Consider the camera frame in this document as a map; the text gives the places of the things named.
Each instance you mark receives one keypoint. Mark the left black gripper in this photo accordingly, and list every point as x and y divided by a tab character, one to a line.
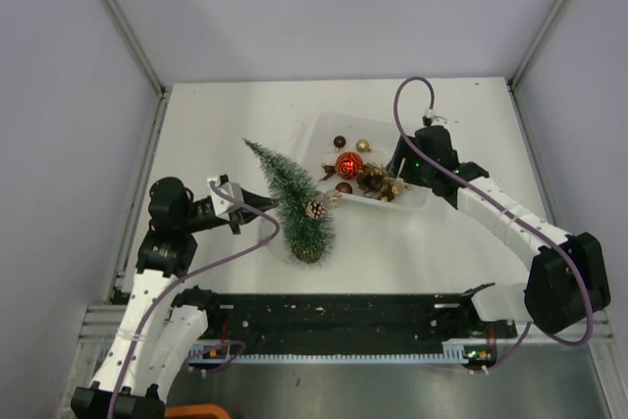
240	217

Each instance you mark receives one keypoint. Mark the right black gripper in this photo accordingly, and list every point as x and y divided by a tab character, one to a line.
406	174

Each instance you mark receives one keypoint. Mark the brown pine cone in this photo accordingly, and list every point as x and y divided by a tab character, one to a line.
316	209

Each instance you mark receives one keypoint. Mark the small green christmas tree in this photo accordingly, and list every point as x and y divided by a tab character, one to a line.
308	241

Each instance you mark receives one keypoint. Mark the gold small bauble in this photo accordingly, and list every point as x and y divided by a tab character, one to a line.
362	145

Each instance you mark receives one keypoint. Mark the red glitter bauble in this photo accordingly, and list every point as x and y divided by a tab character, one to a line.
349	165

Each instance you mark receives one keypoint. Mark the white plastic basket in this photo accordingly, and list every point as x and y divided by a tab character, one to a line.
373	185

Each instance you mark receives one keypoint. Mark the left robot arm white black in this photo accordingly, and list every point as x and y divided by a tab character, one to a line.
166	314

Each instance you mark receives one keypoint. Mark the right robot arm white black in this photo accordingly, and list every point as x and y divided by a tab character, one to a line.
566	273

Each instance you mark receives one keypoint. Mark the dark brown small bauble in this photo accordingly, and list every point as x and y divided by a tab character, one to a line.
339	142

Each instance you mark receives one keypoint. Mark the orange plastic crate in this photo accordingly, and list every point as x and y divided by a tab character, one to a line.
197	411

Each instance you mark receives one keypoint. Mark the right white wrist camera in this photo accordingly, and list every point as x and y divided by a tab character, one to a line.
430	118

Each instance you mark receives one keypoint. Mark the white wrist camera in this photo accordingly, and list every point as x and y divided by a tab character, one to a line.
225	196
430	118

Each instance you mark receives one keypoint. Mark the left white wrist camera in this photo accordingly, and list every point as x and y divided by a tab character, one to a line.
225	196

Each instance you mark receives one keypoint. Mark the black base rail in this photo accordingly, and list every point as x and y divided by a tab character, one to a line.
346	323

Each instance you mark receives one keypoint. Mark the grey cable duct strip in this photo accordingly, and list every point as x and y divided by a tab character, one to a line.
450	353

